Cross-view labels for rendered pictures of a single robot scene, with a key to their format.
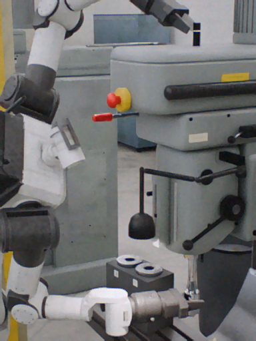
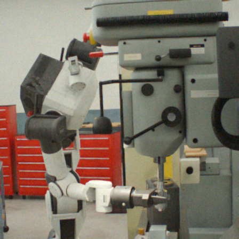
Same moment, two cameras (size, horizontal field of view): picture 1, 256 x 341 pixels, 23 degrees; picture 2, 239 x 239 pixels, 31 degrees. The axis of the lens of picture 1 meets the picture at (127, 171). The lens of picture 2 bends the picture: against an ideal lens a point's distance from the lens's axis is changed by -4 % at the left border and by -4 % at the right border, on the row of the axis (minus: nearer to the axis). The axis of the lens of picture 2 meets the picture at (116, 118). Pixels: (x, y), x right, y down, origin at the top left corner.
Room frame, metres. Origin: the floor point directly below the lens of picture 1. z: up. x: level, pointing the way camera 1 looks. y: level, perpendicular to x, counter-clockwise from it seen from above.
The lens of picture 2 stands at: (0.29, -1.05, 1.54)
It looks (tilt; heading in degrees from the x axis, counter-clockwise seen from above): 3 degrees down; 37
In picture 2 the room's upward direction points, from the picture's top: 2 degrees counter-clockwise
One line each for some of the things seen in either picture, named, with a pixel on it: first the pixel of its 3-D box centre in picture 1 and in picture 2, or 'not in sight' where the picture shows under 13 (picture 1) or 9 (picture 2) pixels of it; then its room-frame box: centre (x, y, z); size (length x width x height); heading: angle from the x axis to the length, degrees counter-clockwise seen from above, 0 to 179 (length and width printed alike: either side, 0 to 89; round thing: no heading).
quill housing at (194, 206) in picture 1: (194, 194); (159, 111); (1.69, -0.19, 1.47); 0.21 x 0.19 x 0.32; 30
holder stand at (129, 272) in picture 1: (139, 290); (162, 201); (1.95, -0.04, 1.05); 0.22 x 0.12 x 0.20; 40
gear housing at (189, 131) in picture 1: (207, 121); (166, 54); (1.71, -0.23, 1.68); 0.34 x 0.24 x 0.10; 120
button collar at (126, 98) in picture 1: (122, 99); (93, 37); (1.58, 0.01, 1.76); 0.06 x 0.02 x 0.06; 30
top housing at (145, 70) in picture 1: (200, 75); (157, 20); (1.70, -0.20, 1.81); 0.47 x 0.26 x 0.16; 120
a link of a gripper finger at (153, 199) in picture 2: (194, 306); (158, 200); (1.66, -0.20, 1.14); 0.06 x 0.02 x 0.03; 106
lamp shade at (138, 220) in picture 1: (141, 224); (102, 124); (1.55, -0.04, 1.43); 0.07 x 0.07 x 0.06
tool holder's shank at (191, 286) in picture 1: (192, 273); (160, 176); (1.69, -0.19, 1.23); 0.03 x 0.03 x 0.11
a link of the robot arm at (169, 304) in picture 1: (162, 306); (137, 198); (1.67, -0.10, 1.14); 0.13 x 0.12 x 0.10; 17
